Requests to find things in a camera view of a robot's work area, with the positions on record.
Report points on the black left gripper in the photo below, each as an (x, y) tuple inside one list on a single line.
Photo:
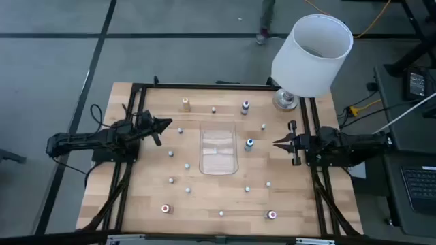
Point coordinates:
[(146, 124)]

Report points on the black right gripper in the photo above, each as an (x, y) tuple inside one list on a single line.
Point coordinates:
[(299, 146)]

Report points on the large yellow food coloring bottle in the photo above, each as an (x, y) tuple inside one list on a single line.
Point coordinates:
[(185, 105)]

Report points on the large purple food coloring bottle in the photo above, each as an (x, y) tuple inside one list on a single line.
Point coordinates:
[(245, 107)]

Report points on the small green food coloring bottle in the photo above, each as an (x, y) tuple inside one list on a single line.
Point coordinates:
[(188, 190)]

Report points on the large orange-red food coloring bottle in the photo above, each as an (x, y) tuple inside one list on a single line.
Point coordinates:
[(166, 208)]

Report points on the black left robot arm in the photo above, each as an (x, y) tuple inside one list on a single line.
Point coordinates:
[(78, 139)]

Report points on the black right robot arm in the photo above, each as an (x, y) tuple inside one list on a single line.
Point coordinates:
[(357, 143)]

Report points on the large blue food coloring bottle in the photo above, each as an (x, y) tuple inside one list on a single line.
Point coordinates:
[(249, 144)]

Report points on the clear plastic bin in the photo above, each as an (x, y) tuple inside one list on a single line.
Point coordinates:
[(218, 149)]

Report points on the yellow plug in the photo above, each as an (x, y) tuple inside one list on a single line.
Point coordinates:
[(354, 111)]

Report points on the silver table lamp white shade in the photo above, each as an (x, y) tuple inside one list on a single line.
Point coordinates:
[(306, 68)]

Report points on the black side desk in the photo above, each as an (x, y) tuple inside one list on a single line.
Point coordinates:
[(391, 143)]

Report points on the person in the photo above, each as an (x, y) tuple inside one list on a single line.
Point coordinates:
[(267, 20)]

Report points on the black laptop keyboard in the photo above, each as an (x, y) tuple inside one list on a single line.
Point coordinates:
[(420, 187)]

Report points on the black device with screen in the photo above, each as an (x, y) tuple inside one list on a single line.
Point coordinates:
[(417, 83)]

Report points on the grey chair leg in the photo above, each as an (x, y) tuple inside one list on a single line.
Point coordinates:
[(12, 156)]

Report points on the black metal stand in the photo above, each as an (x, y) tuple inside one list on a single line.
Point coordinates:
[(412, 51)]

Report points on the black corner bracket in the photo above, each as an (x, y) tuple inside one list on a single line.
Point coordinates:
[(156, 80)]

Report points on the silver metal bracket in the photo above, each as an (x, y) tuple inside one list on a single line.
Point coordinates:
[(126, 240), (315, 242)]

